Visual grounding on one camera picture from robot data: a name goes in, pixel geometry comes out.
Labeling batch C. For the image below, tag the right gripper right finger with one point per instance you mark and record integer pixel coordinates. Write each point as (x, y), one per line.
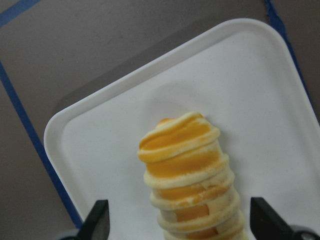
(265, 223)

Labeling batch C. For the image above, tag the white tray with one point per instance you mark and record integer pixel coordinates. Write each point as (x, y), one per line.
(241, 77)

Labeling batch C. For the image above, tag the orange striped bread roll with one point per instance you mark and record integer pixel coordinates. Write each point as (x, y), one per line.
(192, 184)

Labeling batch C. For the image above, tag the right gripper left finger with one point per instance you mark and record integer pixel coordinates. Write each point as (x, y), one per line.
(97, 224)

